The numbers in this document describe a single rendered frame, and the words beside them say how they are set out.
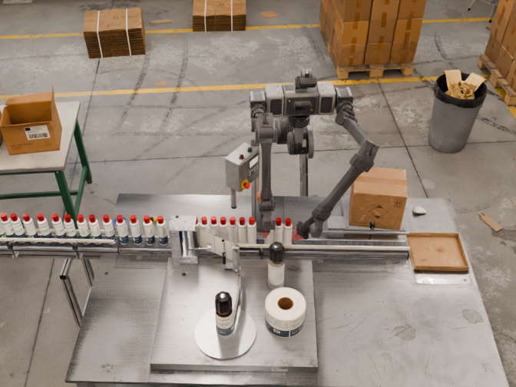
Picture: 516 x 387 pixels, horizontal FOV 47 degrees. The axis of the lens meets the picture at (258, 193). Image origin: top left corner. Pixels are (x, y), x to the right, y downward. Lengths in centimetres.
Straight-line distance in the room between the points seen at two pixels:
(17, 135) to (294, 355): 247
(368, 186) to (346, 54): 311
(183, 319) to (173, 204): 91
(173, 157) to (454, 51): 357
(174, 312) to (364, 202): 123
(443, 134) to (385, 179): 210
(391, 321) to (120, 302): 143
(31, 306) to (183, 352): 176
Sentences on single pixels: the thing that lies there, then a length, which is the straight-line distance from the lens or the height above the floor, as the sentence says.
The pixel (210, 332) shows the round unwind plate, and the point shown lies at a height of 89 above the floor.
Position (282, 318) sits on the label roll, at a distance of 291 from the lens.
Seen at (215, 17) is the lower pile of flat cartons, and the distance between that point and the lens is 740.
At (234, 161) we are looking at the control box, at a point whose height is 148.
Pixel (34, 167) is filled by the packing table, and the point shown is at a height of 78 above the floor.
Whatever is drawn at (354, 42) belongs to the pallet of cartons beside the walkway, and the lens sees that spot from 635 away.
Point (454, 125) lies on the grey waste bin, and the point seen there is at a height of 32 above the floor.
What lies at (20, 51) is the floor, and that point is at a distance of 748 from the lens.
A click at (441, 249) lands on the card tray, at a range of 360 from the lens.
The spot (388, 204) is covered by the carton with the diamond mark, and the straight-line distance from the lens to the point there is 347.
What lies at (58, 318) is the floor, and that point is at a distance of 439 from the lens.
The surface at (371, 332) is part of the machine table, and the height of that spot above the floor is 83.
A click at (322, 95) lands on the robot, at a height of 152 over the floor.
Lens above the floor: 339
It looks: 43 degrees down
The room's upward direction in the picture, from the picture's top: straight up
